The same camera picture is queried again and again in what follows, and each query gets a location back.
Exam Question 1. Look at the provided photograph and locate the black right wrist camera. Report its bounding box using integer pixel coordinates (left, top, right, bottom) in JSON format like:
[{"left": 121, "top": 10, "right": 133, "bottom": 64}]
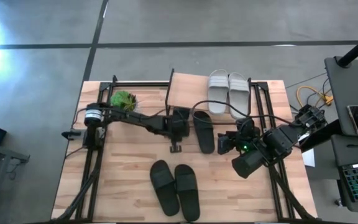
[{"left": 236, "top": 117, "right": 260, "bottom": 140}]

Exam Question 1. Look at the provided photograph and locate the black stand pole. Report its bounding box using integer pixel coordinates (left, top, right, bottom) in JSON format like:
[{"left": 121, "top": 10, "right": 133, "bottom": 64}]
[{"left": 336, "top": 27, "right": 358, "bottom": 68}]

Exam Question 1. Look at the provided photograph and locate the grey slide sandal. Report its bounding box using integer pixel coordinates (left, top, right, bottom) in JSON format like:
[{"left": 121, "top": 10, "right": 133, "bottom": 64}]
[
  {"left": 207, "top": 68, "right": 230, "bottom": 116},
  {"left": 227, "top": 72, "right": 251, "bottom": 121}
]

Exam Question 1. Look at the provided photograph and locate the green plant in patterned pot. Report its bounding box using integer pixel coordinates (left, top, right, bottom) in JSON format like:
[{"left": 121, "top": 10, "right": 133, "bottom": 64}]
[{"left": 109, "top": 90, "right": 139, "bottom": 112}]

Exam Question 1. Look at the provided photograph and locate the white paper sheet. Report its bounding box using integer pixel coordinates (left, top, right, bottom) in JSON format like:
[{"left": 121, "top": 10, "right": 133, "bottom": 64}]
[{"left": 301, "top": 148, "right": 316, "bottom": 168}]

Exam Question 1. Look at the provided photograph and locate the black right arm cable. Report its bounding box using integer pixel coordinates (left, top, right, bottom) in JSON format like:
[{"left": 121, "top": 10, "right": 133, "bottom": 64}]
[{"left": 191, "top": 99, "right": 296, "bottom": 127}]

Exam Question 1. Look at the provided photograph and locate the yellow cable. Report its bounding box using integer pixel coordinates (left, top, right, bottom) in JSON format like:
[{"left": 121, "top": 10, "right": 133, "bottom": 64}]
[{"left": 296, "top": 85, "right": 334, "bottom": 114}]

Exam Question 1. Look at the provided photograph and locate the grey side desk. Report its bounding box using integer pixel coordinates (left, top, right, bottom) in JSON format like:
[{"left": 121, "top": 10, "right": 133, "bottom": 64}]
[{"left": 324, "top": 55, "right": 358, "bottom": 138}]

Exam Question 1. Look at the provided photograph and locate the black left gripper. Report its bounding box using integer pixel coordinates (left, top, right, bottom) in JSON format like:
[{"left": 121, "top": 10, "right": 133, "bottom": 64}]
[{"left": 167, "top": 106, "right": 191, "bottom": 154}]

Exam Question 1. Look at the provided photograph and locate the wooden shelf with black frame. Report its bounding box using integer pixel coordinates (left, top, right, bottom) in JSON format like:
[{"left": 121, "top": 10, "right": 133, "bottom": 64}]
[{"left": 165, "top": 68, "right": 252, "bottom": 125}]

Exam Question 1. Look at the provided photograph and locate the grey metal stand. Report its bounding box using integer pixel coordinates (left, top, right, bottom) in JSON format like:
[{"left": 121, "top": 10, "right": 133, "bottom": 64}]
[{"left": 0, "top": 140, "right": 30, "bottom": 164}]

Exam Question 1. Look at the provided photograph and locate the black slide sandal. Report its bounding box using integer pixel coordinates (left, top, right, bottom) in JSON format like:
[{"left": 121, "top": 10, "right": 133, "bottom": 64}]
[
  {"left": 191, "top": 110, "right": 216, "bottom": 155},
  {"left": 149, "top": 159, "right": 181, "bottom": 217},
  {"left": 173, "top": 164, "right": 201, "bottom": 223}
]

